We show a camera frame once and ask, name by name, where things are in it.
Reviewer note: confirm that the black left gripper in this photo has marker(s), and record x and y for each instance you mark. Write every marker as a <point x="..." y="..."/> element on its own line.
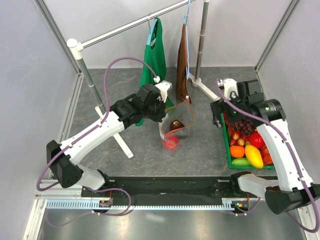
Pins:
<point x="162" y="113"/>

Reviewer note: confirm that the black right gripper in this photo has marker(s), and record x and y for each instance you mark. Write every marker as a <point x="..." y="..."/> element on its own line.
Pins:
<point x="221" y="106"/>

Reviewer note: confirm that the purple grape bunch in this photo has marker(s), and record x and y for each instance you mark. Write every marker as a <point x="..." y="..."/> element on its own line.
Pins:
<point x="244" y="126"/>

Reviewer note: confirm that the dark purple mangosteen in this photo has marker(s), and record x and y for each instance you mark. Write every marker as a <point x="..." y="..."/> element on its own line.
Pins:
<point x="176" y="125"/>

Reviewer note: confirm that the clear zip top bag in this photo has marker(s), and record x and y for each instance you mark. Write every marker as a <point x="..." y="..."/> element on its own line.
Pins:
<point x="182" y="112"/>

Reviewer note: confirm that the red apple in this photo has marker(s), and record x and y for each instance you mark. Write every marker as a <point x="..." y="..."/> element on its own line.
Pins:
<point x="170" y="142"/>

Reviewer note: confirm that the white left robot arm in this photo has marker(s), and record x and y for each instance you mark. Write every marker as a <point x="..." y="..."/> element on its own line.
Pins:
<point x="64" y="158"/>

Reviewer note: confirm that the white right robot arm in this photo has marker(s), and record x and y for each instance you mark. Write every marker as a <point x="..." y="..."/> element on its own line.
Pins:
<point x="294" y="188"/>

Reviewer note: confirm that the red tomato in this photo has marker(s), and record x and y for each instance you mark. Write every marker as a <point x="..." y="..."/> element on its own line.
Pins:
<point x="256" y="140"/>

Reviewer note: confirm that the orange fruit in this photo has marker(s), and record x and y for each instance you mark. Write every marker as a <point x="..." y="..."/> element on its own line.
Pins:
<point x="237" y="151"/>

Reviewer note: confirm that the brown towel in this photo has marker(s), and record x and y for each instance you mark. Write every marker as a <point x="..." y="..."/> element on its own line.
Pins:
<point x="181" y="90"/>

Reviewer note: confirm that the green t-shirt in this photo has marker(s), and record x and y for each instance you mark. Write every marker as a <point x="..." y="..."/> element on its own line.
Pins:
<point x="155" y="58"/>

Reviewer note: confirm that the yellow mango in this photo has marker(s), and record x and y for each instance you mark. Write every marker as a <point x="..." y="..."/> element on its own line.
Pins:
<point x="254" y="156"/>

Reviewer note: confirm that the green cucumber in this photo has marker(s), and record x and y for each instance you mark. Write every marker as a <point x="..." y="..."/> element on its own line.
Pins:
<point x="240" y="162"/>

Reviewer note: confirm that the green fruit tray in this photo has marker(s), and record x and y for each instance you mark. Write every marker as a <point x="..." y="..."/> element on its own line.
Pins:
<point x="242" y="141"/>

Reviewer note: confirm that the light blue shirt hanger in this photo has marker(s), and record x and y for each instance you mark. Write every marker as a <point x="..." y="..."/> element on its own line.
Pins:
<point x="152" y="37"/>

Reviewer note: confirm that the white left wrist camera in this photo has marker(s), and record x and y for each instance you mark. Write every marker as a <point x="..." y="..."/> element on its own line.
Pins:
<point x="163" y="86"/>

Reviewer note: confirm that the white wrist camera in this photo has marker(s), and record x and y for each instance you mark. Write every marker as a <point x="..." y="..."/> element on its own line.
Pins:
<point x="163" y="86"/>
<point x="229" y="87"/>

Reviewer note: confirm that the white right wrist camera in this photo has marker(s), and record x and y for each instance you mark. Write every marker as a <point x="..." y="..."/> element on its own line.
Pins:
<point x="229" y="87"/>

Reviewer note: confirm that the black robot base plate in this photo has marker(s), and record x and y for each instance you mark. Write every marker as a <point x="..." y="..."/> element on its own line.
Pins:
<point x="177" y="190"/>

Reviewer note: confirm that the white cable duct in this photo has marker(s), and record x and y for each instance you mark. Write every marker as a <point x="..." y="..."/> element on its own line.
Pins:
<point x="90" y="204"/>

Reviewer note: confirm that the blue wire hanger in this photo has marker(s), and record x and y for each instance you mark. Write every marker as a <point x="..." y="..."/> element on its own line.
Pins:
<point x="185" y="19"/>

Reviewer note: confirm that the aluminium frame post left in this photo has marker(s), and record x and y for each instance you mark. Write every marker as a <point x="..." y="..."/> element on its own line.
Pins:
<point x="41" y="4"/>

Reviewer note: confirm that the aluminium frame post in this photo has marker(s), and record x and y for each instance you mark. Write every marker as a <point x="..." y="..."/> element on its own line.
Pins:
<point x="41" y="4"/>
<point x="290" y="9"/>

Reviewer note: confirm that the aluminium frame post right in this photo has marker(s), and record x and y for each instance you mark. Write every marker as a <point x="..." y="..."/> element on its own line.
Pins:
<point x="290" y="9"/>

